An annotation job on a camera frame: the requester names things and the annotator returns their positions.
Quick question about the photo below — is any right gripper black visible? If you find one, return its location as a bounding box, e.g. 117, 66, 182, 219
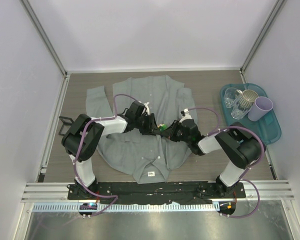
161, 120, 191, 144

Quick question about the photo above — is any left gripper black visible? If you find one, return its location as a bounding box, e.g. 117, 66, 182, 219
134, 113, 161, 136

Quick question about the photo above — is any colourful pompom flower brooch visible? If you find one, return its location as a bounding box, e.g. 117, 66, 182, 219
157, 123, 167, 132

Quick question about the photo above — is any grey button-up shirt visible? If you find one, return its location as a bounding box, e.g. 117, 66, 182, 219
85, 75, 198, 184

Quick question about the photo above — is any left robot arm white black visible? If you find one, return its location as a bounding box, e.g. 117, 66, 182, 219
61, 100, 163, 200

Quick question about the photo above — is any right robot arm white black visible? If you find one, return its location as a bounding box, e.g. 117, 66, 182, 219
159, 119, 266, 198

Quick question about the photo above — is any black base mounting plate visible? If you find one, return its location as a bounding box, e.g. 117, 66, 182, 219
67, 181, 246, 205

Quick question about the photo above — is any clear glass cup rear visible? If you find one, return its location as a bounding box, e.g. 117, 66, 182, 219
223, 87, 242, 108

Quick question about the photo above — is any clear glass cup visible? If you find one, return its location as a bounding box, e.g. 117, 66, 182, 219
223, 87, 242, 108
231, 98, 252, 120

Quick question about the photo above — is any clear glass cup front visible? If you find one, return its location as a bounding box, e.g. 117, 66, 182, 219
231, 98, 252, 120

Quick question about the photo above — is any metal cup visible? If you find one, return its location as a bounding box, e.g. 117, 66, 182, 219
237, 89, 259, 109

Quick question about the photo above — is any lilac plastic cup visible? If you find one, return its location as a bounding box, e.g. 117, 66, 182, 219
247, 96, 274, 122

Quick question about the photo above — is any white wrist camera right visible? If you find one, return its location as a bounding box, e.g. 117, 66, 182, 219
179, 108, 193, 123

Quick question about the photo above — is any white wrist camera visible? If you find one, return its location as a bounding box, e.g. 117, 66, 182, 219
139, 101, 150, 116
179, 108, 193, 123

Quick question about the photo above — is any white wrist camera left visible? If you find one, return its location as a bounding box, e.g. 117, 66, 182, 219
139, 101, 150, 116

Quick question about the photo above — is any small black frame stand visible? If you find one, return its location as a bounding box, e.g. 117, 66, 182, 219
58, 116, 74, 136

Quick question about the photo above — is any slotted cable duct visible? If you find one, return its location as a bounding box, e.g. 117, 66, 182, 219
32, 201, 220, 213

